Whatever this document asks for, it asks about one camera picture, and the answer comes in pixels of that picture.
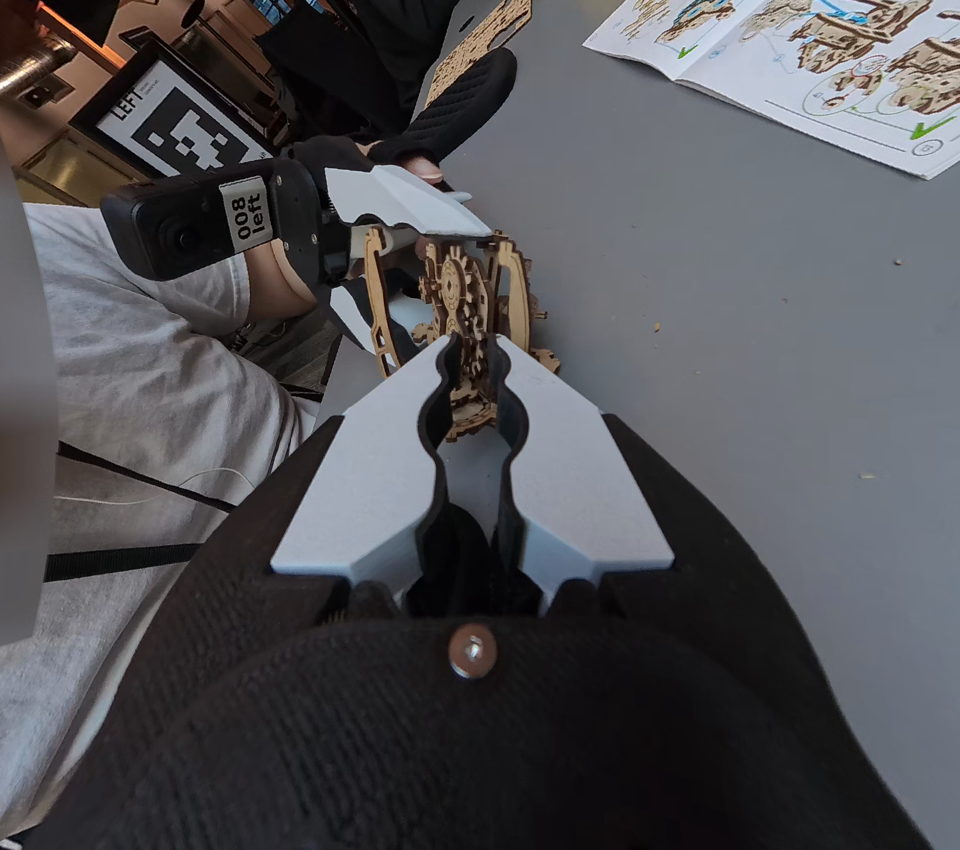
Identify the black shoulder strap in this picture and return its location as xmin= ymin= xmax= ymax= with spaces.
xmin=45 ymin=441 xmax=237 ymax=581

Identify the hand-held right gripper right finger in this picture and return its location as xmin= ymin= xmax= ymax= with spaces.
xmin=491 ymin=337 xmax=676 ymax=607

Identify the laser-cut wooden parts sheet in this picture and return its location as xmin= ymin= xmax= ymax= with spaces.
xmin=423 ymin=0 xmax=535 ymax=110

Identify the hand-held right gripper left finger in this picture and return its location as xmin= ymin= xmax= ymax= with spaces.
xmin=268 ymin=332 xmax=462 ymax=617

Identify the wooden gear model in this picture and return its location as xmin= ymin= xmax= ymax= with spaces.
xmin=362 ymin=226 xmax=562 ymax=444

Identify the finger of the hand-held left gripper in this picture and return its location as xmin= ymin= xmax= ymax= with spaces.
xmin=324 ymin=164 xmax=498 ymax=241
xmin=328 ymin=281 xmax=423 ymax=371

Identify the black and white marker sign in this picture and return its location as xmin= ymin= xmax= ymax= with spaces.
xmin=71 ymin=40 xmax=275 ymax=179

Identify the person's left hand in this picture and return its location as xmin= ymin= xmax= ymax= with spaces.
xmin=357 ymin=139 xmax=449 ymax=186

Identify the illustrated instruction booklet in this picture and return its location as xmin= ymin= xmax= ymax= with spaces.
xmin=582 ymin=0 xmax=960 ymax=181

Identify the operator in grey shirt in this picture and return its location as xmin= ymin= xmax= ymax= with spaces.
xmin=0 ymin=201 xmax=325 ymax=828

